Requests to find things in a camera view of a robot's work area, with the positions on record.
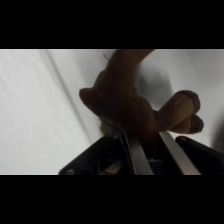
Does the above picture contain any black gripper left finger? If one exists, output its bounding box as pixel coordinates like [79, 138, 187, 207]
[114, 131, 155, 176]

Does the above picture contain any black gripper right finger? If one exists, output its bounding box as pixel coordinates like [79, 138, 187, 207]
[158, 130, 202, 176]

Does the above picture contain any brown plush deer toy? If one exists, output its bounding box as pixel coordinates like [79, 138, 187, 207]
[78, 49, 205, 158]

